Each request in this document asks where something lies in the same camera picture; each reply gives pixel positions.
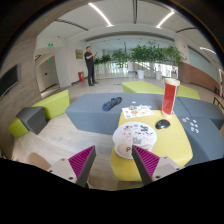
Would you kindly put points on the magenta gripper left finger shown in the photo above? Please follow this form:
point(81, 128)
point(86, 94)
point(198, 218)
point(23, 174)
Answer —
point(76, 168)

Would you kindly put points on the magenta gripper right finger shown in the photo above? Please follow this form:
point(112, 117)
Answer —
point(152, 167)

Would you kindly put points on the round white sticker mouse pad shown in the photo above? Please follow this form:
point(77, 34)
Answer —
point(133, 133)

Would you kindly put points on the black computer mouse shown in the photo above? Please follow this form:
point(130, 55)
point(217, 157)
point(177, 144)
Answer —
point(163, 123)

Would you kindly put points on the yellow-green table block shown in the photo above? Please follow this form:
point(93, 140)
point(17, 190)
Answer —
point(171, 142)

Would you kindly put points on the beige chair back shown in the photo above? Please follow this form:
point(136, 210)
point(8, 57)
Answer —
point(38, 161)

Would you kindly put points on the white sticker sheet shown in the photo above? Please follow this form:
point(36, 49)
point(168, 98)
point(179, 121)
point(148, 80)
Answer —
point(136, 111)

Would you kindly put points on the large grey sofa block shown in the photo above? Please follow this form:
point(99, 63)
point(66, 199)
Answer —
point(201, 120)

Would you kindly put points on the dark grey cube stool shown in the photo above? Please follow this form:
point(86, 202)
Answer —
point(33, 118)

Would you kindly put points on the lime green bench seat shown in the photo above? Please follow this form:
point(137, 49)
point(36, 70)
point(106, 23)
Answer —
point(54, 105)

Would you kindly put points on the folded dark blue umbrella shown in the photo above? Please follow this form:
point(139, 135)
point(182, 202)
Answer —
point(110, 104)

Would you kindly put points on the far lime green sofa block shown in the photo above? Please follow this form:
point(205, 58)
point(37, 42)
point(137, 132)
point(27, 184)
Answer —
point(145, 87)

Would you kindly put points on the red cylinder with wooden caps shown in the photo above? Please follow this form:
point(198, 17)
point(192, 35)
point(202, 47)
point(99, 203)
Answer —
point(170, 90)

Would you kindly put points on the red bin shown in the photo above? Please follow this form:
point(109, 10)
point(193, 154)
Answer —
point(81, 76)

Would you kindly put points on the man in black clothes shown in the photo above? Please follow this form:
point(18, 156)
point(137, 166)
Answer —
point(89, 59)

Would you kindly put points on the potted green plant left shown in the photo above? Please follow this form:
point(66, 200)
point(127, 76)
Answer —
point(141, 55)

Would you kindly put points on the potted green plant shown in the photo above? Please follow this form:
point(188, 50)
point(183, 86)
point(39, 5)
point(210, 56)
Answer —
point(173, 57)
point(141, 55)

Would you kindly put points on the potted green plant right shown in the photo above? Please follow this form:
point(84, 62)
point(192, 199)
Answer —
point(173, 57)

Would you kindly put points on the wall-mounted black screen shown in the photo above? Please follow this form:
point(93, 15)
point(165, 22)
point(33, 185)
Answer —
point(9, 79)

